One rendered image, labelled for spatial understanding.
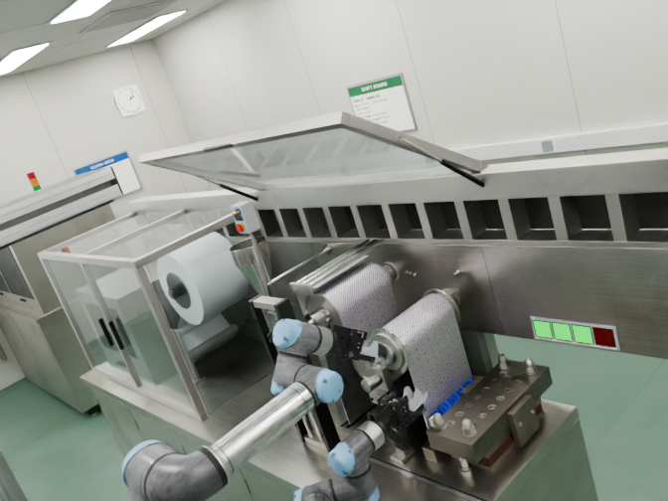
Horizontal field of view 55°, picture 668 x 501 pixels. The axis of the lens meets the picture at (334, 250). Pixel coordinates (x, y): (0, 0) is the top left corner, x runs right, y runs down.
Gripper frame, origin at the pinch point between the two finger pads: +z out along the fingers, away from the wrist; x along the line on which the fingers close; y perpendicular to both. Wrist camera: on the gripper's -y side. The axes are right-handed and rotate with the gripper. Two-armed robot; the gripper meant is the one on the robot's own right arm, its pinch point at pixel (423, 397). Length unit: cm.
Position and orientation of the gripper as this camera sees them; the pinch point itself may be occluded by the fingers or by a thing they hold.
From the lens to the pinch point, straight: 193.4
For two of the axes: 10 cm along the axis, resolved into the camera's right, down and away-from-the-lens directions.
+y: -3.0, -9.1, -2.9
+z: 7.0, -4.1, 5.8
